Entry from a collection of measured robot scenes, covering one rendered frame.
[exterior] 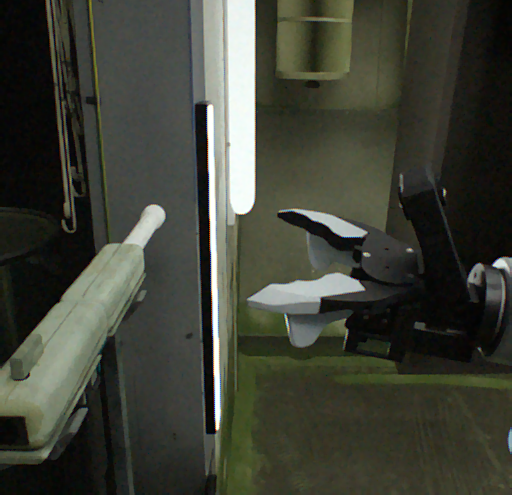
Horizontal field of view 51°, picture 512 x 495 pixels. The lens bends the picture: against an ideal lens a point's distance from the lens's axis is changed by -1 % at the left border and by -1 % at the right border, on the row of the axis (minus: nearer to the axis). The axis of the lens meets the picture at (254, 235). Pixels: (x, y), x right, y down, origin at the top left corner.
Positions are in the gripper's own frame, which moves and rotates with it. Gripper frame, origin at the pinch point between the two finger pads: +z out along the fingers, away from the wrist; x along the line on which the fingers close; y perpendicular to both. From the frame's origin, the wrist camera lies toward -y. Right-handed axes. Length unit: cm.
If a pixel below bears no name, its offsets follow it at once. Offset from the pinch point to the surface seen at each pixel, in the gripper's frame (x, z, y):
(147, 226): 17.9, 17.8, 11.5
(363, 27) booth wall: 235, -5, 17
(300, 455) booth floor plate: 84, -10, 133
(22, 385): -18.7, 12.1, 2.3
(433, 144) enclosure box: 84, -26, 17
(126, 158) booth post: 35.9, 28.4, 10.8
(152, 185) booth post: 35.8, 24.0, 14.8
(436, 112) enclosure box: 85, -25, 10
